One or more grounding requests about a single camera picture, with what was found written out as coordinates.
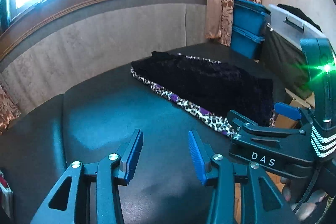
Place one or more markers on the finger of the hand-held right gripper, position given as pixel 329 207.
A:
pixel 262 130
pixel 286 110

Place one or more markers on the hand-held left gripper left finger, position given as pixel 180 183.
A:
pixel 132 158

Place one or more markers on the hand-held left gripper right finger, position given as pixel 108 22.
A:
pixel 197 158

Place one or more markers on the dark purple velvet garment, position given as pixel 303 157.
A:
pixel 210 82

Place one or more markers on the pile of folded clothes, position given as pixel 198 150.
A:
pixel 5 187

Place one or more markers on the person's right hand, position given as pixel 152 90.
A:
pixel 286 191

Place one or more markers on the cardboard box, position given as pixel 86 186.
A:
pixel 286 123

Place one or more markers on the leopard print garment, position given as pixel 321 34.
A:
pixel 202 112

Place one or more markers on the dark green fabric bag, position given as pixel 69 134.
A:
pixel 281 61

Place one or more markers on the blue storage bin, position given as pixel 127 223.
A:
pixel 244 43
pixel 246 16

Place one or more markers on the clear plastic storage box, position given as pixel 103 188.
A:
pixel 281 16

